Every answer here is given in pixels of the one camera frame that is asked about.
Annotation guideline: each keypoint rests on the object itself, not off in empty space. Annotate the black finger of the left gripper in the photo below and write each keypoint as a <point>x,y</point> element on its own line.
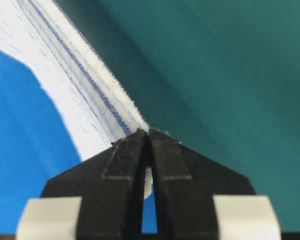
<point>197,198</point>
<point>98,199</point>

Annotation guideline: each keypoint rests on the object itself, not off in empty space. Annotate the blue striped white towel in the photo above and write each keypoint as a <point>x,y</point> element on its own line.
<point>39,34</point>

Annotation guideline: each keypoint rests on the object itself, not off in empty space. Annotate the blue table cloth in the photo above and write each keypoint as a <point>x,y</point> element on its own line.
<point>44,130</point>

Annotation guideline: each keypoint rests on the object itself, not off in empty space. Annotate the green backdrop cloth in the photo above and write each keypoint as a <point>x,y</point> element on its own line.
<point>221,76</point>

